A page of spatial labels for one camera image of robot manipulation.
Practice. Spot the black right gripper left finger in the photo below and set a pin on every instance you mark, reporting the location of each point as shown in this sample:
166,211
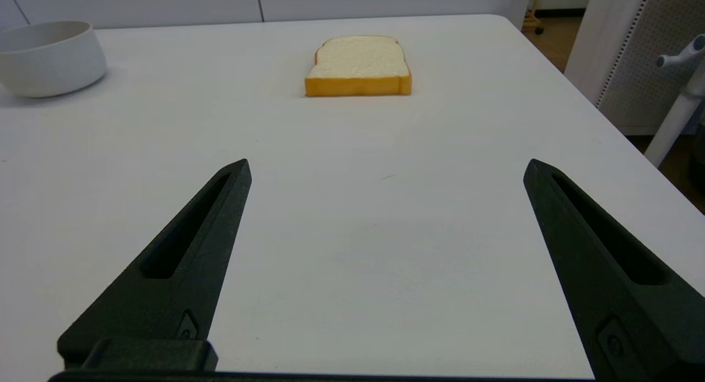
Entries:
182,272

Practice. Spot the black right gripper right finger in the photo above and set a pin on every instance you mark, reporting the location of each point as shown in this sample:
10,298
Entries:
617,294

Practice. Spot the white side table leg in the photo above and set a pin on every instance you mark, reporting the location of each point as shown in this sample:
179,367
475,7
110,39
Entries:
674,120

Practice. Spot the white pegboard panel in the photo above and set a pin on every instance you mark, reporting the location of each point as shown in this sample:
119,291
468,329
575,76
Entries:
633,57

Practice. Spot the white round bowl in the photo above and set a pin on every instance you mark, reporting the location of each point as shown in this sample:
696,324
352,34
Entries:
52,63

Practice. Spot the toast bread slice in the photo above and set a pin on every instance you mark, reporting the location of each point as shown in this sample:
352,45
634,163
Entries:
358,60

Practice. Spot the wooden cart with caster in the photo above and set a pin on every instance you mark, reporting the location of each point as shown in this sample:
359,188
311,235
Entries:
532,16

